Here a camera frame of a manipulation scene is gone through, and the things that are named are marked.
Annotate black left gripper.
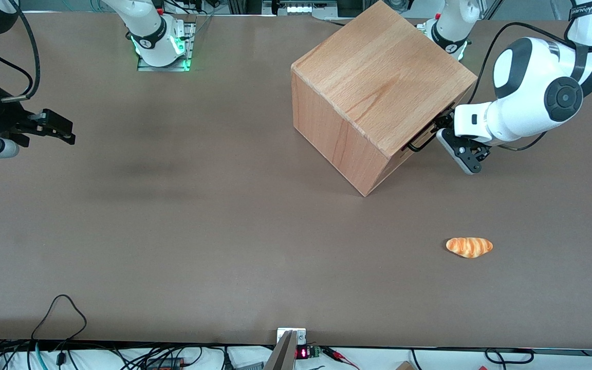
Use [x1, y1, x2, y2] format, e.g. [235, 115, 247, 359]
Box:
[431, 108, 456, 135]

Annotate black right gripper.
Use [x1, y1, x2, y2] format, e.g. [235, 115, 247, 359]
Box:
[0, 85, 77, 156]

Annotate black metal drawer handle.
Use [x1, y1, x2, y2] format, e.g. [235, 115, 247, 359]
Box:
[405, 121, 445, 154]

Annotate wooden drawer cabinet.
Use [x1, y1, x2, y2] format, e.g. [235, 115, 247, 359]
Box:
[291, 0, 478, 197]

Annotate orange striped bread roll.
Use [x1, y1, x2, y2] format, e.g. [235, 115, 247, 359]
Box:
[446, 236, 494, 259]

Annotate orange black electronic device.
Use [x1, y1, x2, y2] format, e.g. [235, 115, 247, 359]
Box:
[148, 357, 186, 369]

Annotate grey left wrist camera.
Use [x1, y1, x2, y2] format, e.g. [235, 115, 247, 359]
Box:
[435, 128, 493, 176]

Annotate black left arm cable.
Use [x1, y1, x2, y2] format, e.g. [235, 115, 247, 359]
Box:
[467, 20, 592, 152]

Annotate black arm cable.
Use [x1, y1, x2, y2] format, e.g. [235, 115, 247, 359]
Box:
[0, 0, 41, 101]
[467, 20, 592, 152]

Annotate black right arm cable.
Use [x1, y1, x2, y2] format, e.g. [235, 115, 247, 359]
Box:
[0, 0, 41, 101]

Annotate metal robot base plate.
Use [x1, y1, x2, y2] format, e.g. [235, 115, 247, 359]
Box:
[136, 20, 197, 72]

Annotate looped thin black cable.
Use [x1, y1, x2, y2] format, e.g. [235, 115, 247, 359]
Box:
[31, 294, 88, 341]

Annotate black cable with loop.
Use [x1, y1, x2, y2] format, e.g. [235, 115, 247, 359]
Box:
[484, 348, 535, 365]

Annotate red clip lead wires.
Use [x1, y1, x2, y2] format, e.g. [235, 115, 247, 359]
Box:
[321, 346, 361, 369]

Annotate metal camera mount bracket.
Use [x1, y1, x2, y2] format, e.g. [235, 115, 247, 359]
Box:
[264, 327, 308, 370]

